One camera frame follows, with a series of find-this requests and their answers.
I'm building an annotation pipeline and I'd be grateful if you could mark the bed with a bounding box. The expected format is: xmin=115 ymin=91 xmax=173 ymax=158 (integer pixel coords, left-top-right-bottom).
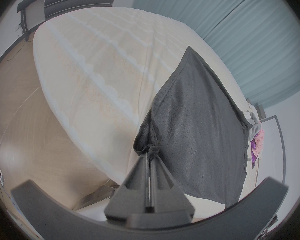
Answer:
xmin=32 ymin=6 xmax=286 ymax=209

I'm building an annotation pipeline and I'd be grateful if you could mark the grey garment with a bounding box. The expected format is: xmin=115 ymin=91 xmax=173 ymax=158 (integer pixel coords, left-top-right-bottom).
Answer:
xmin=242 ymin=110 xmax=262 ymax=139

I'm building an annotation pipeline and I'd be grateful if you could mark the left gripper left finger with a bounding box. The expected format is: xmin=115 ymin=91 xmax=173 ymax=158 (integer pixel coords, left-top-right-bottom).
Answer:
xmin=104 ymin=152 xmax=149 ymax=218

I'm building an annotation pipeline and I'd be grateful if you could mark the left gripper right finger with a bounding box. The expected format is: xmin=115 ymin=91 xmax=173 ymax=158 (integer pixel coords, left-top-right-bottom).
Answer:
xmin=150 ymin=156 xmax=196 ymax=218

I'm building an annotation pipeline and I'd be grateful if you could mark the purple garment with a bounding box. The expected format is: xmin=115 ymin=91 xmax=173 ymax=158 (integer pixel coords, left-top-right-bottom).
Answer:
xmin=250 ymin=140 xmax=260 ymax=167

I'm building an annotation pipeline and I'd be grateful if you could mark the grey bedside table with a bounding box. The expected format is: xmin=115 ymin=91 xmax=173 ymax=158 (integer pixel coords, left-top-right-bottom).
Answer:
xmin=252 ymin=103 xmax=266 ymax=121

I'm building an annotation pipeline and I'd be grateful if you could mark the black dressing table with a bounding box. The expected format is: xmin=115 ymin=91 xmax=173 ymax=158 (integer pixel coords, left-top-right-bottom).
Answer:
xmin=17 ymin=0 xmax=83 ymax=41

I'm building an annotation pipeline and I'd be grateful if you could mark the black T-shirt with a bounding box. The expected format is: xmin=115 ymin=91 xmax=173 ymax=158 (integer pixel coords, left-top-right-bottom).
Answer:
xmin=133 ymin=46 xmax=253 ymax=208

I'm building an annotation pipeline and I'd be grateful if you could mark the blue-green curtain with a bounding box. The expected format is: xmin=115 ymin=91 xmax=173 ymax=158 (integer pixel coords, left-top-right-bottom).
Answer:
xmin=131 ymin=0 xmax=300 ymax=108

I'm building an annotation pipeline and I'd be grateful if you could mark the pink garment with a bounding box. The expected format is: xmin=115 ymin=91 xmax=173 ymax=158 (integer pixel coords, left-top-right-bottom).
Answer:
xmin=254 ymin=129 xmax=265 ymax=157

